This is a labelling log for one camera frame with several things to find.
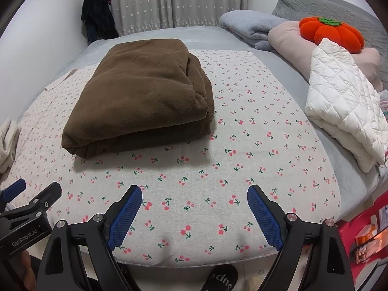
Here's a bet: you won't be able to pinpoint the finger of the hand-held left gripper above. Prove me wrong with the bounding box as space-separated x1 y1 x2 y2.
29 182 63 217
0 178 27 203

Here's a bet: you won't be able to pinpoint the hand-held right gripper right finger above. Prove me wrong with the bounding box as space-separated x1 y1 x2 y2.
246 184 356 291

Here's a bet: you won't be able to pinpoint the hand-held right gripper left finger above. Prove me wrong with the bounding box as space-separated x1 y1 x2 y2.
38 184 144 291

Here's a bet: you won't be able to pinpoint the brown coat with fur collar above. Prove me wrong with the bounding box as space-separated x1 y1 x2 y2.
61 38 216 159

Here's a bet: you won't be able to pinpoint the dark hanging clothes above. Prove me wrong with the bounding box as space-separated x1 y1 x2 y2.
81 0 120 43

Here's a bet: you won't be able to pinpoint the cream fluffy garment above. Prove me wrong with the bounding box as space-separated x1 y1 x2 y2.
0 119 20 175

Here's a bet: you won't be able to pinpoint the cherry print cloth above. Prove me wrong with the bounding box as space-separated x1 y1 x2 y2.
4 48 341 268

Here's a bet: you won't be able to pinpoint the black slipper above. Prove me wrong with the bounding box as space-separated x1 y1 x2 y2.
201 264 239 291

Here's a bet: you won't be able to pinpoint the red box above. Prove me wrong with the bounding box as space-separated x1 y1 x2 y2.
335 194 388 291

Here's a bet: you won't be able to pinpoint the white quilted jacket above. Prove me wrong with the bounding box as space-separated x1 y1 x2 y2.
304 38 388 174

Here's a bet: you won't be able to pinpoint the pink pillow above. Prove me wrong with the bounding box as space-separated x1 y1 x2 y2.
267 21 383 91

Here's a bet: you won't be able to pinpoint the grey folded blanket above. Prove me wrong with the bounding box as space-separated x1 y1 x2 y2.
219 10 288 50

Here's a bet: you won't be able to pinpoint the orange pumpkin plush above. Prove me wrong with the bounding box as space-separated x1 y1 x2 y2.
299 16 365 54

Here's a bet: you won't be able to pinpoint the grey quilted pillow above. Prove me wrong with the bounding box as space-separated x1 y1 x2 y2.
271 0 388 50

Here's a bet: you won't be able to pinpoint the grey star pattern curtain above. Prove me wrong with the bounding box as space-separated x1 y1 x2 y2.
100 0 253 37

